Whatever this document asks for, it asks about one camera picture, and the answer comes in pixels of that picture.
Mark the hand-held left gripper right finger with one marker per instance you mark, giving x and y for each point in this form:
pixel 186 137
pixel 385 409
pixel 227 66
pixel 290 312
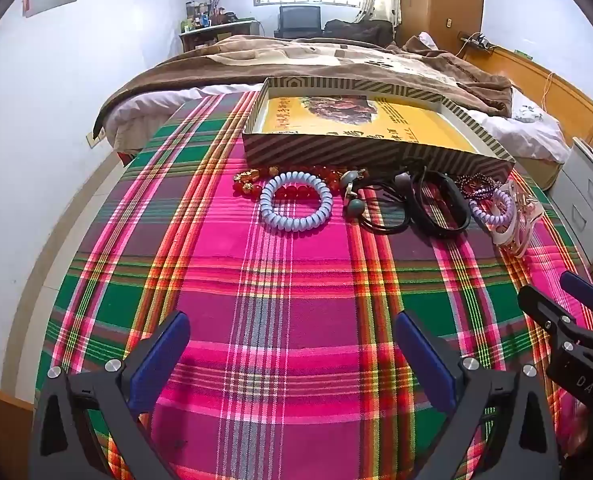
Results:
pixel 426 355

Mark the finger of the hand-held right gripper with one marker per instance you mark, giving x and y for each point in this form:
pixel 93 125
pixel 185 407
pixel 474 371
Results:
pixel 581 287
pixel 541 305

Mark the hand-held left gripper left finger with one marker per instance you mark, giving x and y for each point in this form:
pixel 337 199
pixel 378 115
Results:
pixel 161 355

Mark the clear pink hair claw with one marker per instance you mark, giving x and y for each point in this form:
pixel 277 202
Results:
pixel 511 235

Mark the black wristband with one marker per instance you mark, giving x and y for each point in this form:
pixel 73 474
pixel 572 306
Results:
pixel 441 232

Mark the striped cardboard box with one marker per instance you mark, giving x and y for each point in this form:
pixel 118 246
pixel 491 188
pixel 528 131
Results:
pixel 326 147

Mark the grey drawer cabinet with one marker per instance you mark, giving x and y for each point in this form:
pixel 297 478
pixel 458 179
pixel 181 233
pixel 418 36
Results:
pixel 586 190

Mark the plaid cloth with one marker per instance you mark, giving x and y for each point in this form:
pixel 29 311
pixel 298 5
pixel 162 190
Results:
pixel 296 285

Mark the grey hair clip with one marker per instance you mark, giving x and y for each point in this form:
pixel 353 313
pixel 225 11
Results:
pixel 355 208

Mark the wooden bed headboard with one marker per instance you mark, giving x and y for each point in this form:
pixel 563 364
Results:
pixel 551 85

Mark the power strip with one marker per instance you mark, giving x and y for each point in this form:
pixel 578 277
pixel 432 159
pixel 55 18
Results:
pixel 478 41

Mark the brown blanket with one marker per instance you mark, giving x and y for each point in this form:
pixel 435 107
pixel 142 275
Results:
pixel 201 60

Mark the wooden wardrobe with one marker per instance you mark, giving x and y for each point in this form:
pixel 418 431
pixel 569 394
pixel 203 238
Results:
pixel 441 0

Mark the wooden shelf desk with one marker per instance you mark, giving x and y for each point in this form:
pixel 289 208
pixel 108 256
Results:
pixel 211 32

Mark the black bag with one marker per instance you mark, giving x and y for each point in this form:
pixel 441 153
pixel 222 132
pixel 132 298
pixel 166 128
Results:
pixel 356 30

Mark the group of bottles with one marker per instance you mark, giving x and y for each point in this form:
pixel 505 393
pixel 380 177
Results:
pixel 199 15

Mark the black chair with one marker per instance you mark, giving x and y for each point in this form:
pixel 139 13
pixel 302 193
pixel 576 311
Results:
pixel 299 20

